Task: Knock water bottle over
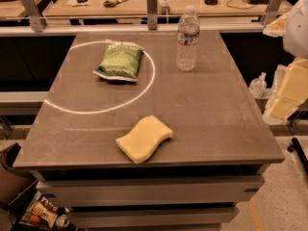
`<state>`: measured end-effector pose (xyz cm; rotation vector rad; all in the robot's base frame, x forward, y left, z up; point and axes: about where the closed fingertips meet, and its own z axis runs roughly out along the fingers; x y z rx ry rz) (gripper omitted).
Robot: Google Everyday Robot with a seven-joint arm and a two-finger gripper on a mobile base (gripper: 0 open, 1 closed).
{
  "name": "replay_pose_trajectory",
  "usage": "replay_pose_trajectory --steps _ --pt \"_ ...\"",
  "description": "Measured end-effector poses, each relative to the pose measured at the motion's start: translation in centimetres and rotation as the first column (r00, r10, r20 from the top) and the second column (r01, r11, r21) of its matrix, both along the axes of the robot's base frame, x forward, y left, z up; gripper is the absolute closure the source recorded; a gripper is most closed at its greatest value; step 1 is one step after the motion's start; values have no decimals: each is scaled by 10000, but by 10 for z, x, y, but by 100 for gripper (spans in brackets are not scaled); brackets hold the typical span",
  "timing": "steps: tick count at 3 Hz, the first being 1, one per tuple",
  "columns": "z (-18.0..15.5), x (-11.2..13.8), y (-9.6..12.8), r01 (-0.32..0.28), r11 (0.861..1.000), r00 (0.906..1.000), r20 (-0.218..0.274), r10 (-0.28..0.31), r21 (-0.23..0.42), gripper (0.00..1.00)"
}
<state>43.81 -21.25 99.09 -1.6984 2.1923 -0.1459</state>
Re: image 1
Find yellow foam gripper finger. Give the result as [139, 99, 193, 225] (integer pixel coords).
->
[263, 58, 308, 125]
[263, 13, 290, 38]

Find clear plastic water bottle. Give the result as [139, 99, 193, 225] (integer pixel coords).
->
[176, 5, 200, 71]

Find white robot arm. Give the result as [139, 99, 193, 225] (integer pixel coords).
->
[263, 0, 308, 125]

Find clear sanitizer bottle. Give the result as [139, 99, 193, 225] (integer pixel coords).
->
[249, 72, 267, 99]

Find black pole on floor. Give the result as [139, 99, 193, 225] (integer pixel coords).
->
[287, 138, 308, 175]

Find yellow sponge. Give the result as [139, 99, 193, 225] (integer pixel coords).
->
[115, 115, 173, 164]

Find green chip bag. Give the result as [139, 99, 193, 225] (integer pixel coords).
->
[93, 39, 143, 82]

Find brown snack box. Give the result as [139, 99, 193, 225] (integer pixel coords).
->
[30, 201, 58, 227]

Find brown bin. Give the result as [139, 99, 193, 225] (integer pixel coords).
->
[0, 143, 36, 209]

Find black cable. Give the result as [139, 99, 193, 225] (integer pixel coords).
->
[225, 0, 258, 11]

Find black handled scissors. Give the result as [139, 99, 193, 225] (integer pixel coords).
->
[103, 0, 130, 8]

